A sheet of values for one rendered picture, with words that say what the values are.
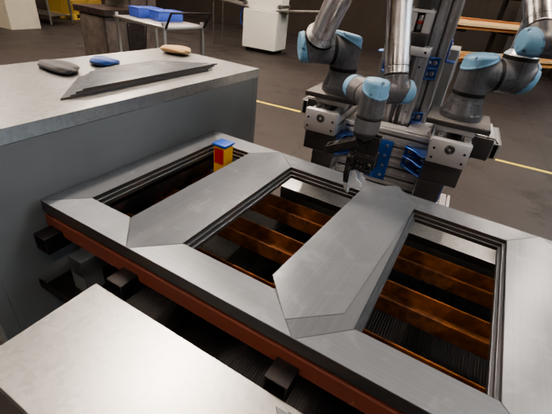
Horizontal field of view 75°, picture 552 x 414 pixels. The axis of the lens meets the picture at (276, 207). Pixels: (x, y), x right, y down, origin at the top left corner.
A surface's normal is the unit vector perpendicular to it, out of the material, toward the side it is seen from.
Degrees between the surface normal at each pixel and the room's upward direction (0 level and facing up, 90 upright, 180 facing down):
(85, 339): 0
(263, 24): 90
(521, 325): 0
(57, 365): 0
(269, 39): 90
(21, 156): 90
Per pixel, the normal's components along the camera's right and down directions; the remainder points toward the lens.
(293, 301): 0.10, -0.84
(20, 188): 0.86, 0.34
